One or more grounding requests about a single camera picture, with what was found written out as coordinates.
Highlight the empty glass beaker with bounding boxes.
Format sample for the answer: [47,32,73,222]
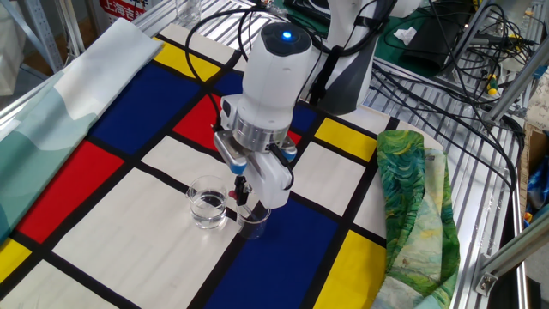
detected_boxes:
[234,200,272,242]

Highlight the colour block tablecloth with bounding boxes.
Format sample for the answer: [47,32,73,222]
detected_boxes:
[0,23,445,309]

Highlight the grey perforated shelf rack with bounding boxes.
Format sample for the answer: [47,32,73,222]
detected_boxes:
[0,0,87,72]

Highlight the black pouch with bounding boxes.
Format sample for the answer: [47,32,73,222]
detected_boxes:
[401,15,462,72]

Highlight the blue plastic bag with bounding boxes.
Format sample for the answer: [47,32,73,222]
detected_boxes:
[526,156,549,211]

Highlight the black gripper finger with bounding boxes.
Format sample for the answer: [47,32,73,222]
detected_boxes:
[233,175,246,206]
[241,181,254,208]

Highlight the brown cardboard box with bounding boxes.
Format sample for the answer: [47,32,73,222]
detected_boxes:
[517,122,549,215]

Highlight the aluminium profile beam with bracket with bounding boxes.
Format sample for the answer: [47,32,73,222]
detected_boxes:
[474,216,549,297]

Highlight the black flat box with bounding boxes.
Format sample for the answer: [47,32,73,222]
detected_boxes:
[282,0,334,27]

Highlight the black cable bundle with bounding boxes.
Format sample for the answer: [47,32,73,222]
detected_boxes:
[364,0,540,192]

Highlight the pale teal white cloth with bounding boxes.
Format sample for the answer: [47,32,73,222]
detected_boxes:
[0,17,165,245]

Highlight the black cable harness on arm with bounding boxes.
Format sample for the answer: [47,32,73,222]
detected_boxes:
[184,0,398,192]

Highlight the tall clear glass beaker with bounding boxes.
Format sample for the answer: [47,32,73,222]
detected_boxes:
[175,0,202,26]

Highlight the glass beaker with water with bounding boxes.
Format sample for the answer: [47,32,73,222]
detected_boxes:
[186,174,229,231]

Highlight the green painted landscape cloth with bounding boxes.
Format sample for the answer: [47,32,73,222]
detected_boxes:
[371,130,462,309]

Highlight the green desk mat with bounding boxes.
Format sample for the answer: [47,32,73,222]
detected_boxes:
[274,0,473,78]

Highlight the slanted aluminium profile post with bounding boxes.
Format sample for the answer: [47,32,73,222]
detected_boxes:
[484,42,549,125]

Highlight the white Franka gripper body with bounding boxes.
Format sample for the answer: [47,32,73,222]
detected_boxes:
[220,94,296,210]

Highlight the crumpled white tissue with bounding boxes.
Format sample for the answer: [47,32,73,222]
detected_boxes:
[393,26,419,46]

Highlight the red sign with white letters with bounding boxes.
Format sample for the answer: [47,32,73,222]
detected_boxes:
[99,0,149,22]

